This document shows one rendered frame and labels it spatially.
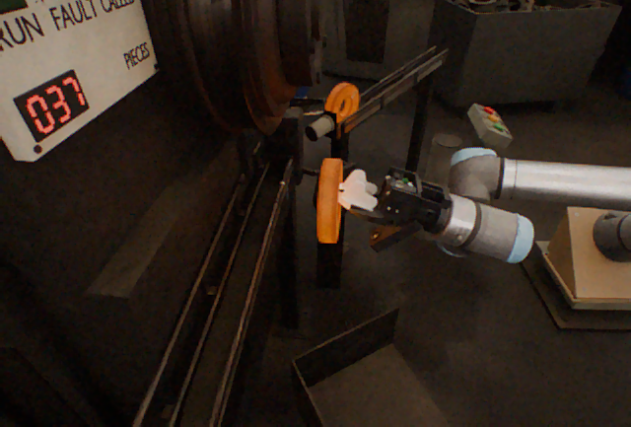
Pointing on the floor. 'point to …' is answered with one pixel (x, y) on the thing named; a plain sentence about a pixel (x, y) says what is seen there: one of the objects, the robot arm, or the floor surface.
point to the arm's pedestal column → (545, 288)
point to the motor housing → (331, 269)
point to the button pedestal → (490, 139)
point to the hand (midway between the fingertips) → (331, 192)
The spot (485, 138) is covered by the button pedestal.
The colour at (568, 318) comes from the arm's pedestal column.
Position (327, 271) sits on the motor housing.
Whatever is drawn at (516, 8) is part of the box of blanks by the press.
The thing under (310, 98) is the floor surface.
